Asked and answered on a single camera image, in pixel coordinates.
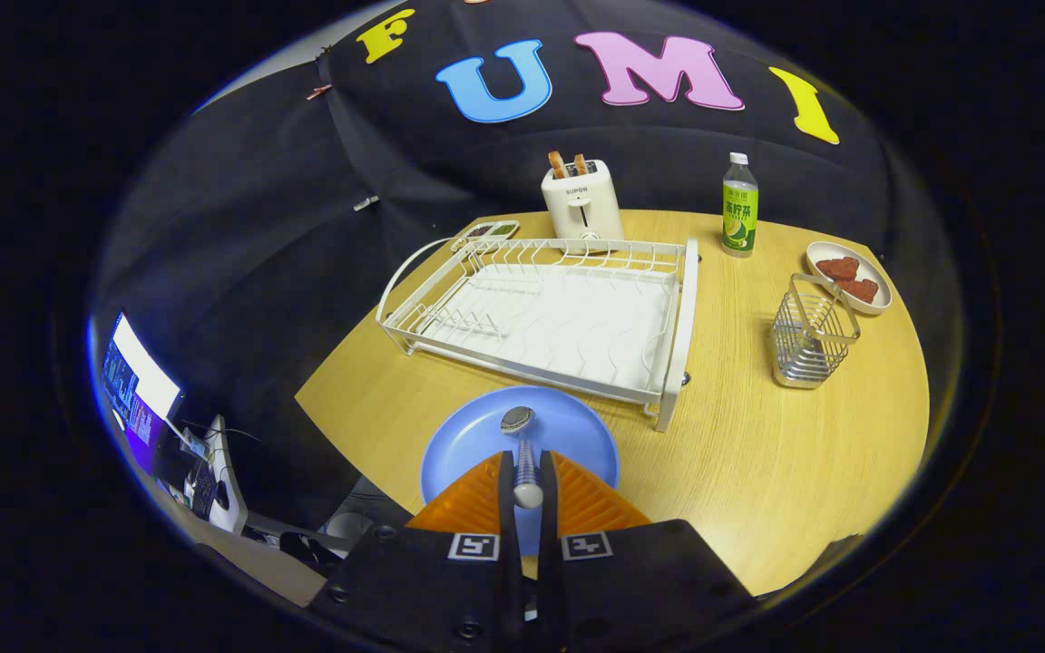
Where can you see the green label drink bottle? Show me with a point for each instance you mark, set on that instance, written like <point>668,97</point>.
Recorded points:
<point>740,213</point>

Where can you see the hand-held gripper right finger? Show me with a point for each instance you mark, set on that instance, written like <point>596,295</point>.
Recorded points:
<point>548,580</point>

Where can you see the red meat piece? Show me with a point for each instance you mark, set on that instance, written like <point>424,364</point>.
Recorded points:
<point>838,268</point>
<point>860,290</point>

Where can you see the divided white food tray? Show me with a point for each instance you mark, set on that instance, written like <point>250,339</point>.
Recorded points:
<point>486,232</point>

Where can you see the blue plate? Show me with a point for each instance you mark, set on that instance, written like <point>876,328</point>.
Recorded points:
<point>468,444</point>

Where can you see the white cloth clip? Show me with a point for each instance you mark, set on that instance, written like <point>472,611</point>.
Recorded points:
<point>366,202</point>

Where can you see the toasted bread slice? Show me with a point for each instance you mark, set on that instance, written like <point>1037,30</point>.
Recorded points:
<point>581,164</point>
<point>557,165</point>

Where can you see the white oval dish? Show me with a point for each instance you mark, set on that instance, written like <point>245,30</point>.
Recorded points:
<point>881,299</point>

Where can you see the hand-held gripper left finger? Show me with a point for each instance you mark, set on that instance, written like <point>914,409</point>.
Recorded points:
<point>509,544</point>

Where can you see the black backdrop cloth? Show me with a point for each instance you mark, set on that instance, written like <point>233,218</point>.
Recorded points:
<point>287,236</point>

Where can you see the cream toaster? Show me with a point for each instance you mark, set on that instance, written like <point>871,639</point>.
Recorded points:
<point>581,213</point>

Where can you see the computer monitor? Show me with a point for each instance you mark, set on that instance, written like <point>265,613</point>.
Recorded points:
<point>146,376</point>

